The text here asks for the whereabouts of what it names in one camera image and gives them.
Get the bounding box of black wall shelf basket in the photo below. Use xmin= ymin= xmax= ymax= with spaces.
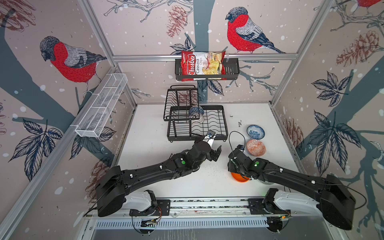
xmin=175 ymin=58 xmax=240 ymax=82

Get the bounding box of white wire wall basket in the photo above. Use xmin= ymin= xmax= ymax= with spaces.
xmin=75 ymin=73 xmax=128 ymax=138

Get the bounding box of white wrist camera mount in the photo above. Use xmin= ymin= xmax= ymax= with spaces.
xmin=204 ymin=130 xmax=216 ymax=147

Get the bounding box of red and blue patterned bowl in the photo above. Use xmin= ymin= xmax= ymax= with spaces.
xmin=246 ymin=139 xmax=266 ymax=157

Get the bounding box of red cassava chips bag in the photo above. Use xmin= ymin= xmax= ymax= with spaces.
xmin=181 ymin=51 xmax=226 ymax=82

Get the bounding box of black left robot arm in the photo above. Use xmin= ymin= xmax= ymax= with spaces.
xmin=95 ymin=131 xmax=222 ymax=217

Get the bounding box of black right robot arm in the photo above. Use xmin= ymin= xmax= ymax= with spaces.
xmin=228 ymin=148 xmax=356 ymax=231

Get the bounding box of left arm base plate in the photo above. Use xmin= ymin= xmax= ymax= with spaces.
xmin=129 ymin=200 xmax=171 ymax=217

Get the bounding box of white maroon patterned bowl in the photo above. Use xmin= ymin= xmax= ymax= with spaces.
xmin=192 ymin=115 xmax=205 ymax=125

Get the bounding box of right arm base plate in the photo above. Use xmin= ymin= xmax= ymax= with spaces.
xmin=248 ymin=198 xmax=291 ymax=215

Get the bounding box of orange plastic bowl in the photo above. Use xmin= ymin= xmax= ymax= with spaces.
xmin=231 ymin=173 xmax=250 ymax=183

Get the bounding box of grey green patterned bowl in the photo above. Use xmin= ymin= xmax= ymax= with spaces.
xmin=258 ymin=180 xmax=274 ymax=186

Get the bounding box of aluminium mounting rail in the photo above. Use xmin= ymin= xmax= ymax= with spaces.
xmin=86 ymin=196 xmax=335 ymax=219

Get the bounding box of blue floral ceramic bowl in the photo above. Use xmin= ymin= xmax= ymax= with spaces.
xmin=247 ymin=125 xmax=265 ymax=140

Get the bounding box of black wire dish rack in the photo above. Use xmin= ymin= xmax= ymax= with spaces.
xmin=163 ymin=85 xmax=229 ymax=142

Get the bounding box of dark blue patterned bowl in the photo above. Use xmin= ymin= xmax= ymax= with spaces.
xmin=189 ymin=105 xmax=204 ymax=117

